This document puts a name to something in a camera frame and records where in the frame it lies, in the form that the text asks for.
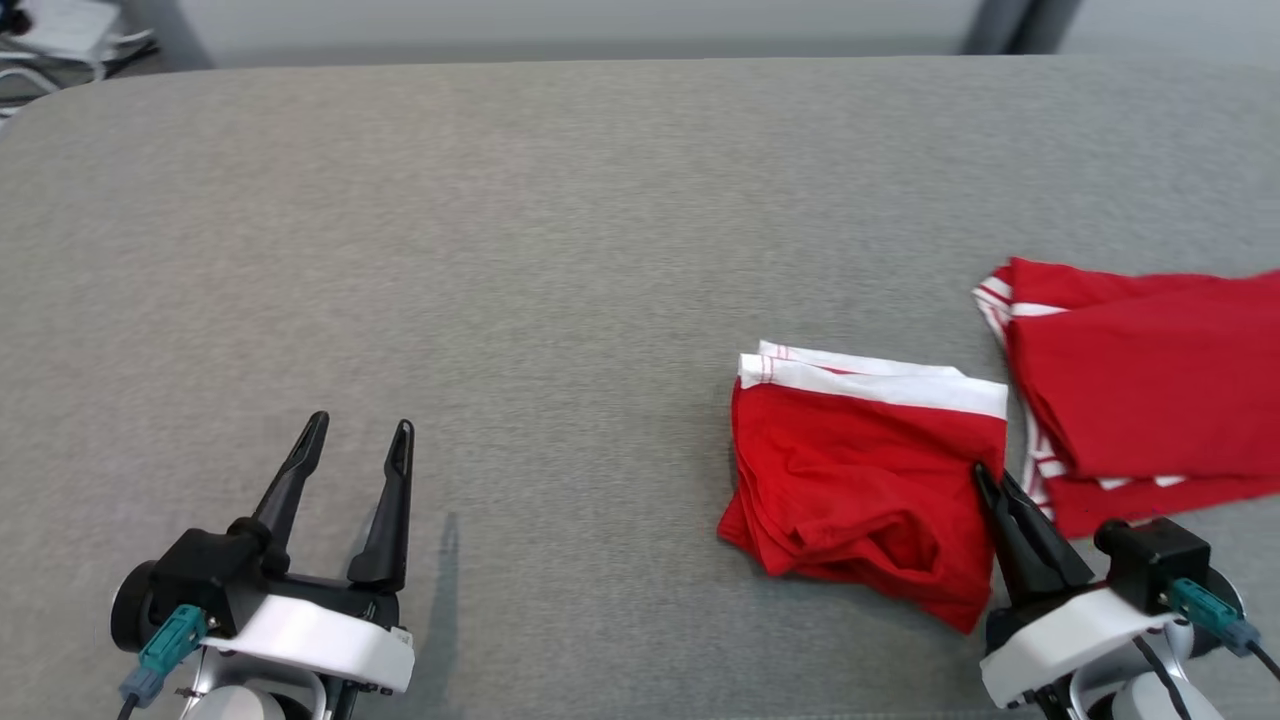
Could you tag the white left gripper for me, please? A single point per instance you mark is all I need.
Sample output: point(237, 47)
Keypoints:
point(320, 640)

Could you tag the narrow white partition panel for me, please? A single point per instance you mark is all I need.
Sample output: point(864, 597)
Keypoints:
point(1180, 25)

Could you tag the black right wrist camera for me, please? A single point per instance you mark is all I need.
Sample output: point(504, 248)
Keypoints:
point(1150, 560)

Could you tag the white power strip with plug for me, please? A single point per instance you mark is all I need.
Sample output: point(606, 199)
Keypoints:
point(70, 25)

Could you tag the red jersey with black print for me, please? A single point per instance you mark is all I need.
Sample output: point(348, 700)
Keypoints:
point(1150, 390)

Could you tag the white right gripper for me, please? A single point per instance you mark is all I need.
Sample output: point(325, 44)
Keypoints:
point(1060, 640)

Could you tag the grey partition post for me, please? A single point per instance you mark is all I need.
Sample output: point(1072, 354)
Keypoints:
point(1050, 25)
point(995, 25)
point(170, 30)

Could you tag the wide white partition panel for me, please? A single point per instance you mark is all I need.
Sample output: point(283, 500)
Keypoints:
point(600, 25)

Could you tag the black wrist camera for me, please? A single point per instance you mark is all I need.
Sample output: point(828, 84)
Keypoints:
point(1150, 560)
point(195, 575)

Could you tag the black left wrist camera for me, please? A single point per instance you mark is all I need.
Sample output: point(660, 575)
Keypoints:
point(195, 575)

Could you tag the red shorts with white waistband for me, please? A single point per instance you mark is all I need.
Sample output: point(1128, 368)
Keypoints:
point(860, 480)

